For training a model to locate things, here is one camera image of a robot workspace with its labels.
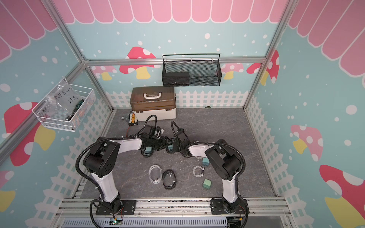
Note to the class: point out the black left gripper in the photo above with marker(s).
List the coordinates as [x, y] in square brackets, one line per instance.
[163, 144]

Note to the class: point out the teal charger cube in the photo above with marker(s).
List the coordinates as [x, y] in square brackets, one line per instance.
[205, 161]

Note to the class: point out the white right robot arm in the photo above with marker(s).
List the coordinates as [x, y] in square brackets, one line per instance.
[226, 160]

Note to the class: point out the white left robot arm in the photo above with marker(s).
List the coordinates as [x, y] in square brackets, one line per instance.
[97, 161]

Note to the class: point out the black yellow charger board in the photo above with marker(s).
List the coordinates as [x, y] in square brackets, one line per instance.
[132, 120]

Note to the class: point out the brown lid storage box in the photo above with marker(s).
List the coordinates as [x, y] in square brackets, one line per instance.
[153, 100]

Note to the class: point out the green charger cube lower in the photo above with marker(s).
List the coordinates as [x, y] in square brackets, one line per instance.
[207, 184]

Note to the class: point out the clear labelled plastic bag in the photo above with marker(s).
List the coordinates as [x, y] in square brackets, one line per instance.
[62, 98]

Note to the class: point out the black wire mesh basket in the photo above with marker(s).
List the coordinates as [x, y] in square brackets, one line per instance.
[191, 70]

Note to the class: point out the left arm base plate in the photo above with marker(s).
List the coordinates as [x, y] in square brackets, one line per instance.
[121, 207]

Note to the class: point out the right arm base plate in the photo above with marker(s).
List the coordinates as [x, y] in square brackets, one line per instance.
[222, 206]

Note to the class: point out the green handled tool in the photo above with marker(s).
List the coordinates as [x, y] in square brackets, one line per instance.
[76, 108]

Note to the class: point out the white wire wall basket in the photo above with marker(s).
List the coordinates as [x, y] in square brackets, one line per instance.
[57, 121]

